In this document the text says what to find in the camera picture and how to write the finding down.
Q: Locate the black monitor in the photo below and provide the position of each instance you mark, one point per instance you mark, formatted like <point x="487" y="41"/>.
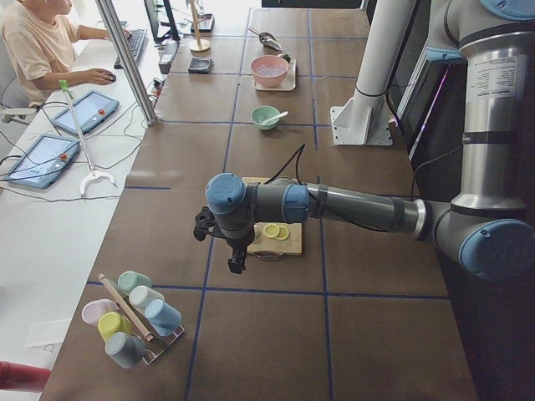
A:
<point x="161" y="31"/>

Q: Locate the pink bowl of ice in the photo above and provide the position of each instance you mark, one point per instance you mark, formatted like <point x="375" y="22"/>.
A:
<point x="269" y="71"/>

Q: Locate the black keyboard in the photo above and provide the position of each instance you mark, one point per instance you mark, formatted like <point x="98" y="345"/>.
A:
<point x="137" y="41"/>

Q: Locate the light blue cup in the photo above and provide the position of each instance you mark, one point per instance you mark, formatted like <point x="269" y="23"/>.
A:
<point x="163" y="317"/>

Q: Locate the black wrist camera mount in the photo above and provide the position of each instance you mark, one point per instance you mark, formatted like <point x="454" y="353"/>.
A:
<point x="205" y="224"/>

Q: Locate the yellow cup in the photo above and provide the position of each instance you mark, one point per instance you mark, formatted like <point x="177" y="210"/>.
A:
<point x="112" y="323"/>

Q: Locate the aluminium frame post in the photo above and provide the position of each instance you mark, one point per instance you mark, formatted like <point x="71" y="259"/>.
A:
<point x="118" y="39"/>

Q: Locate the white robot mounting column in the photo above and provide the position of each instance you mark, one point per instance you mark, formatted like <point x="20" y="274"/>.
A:
<point x="364" y="119"/>

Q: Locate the wooden rack handle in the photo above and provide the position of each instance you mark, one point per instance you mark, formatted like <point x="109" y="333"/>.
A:
<point x="119" y="298"/>

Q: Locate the pink cup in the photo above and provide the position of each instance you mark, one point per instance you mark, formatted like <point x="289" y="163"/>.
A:
<point x="93" y="311"/>

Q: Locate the lower blue teach pendant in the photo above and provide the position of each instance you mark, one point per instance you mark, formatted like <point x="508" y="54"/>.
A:
<point x="44" y="162"/>

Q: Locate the reacher grabber tool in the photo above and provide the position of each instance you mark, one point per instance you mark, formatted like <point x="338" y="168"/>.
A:
<point x="93" y="174"/>

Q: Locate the wire cup rack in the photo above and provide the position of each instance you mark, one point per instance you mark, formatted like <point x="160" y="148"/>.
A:
<point x="155" y="345"/>

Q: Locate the beige plastic tray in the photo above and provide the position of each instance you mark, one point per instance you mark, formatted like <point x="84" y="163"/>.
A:
<point x="288" y="84"/>

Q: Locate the wooden mug tree stand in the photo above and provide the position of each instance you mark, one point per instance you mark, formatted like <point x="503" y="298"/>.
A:
<point x="198" y="44"/>

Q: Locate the metal ice scoop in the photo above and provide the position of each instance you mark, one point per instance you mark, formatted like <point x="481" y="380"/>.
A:
<point x="266" y="39"/>

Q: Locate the folded grey cloth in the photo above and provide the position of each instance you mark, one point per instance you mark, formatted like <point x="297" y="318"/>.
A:
<point x="200" y="65"/>

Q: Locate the white spoon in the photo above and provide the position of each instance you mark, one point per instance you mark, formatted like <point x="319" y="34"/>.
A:
<point x="274" y="118"/>

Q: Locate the yellow lemon slices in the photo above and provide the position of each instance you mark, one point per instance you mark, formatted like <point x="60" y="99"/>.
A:
<point x="276" y="232"/>

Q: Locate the mint green cup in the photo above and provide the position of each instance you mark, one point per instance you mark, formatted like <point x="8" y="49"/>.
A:
<point x="129" y="280"/>

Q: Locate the green ceramic bowl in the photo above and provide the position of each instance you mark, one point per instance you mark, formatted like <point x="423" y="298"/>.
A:
<point x="261" y="113"/>

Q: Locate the red bottle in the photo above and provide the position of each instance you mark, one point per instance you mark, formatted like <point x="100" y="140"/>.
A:
<point x="21" y="377"/>

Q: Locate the grey cup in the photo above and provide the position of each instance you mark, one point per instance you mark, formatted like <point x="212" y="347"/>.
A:
<point x="125" y="349"/>

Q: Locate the blue teach pendant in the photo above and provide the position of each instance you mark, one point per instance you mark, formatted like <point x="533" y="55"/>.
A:
<point x="91" y="110"/>
<point x="44" y="162"/>

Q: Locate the bamboo cutting board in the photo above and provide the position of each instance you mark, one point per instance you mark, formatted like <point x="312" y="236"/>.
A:
<point x="263" y="246"/>

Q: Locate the person in peach shirt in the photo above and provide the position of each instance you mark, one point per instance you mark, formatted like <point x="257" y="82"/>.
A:
<point x="39" y="38"/>

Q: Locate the white cup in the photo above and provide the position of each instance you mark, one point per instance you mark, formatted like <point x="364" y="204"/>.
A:
<point x="141" y="296"/>

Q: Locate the upper blue teach pendant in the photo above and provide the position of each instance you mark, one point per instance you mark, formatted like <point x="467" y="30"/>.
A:
<point x="91" y="110"/>

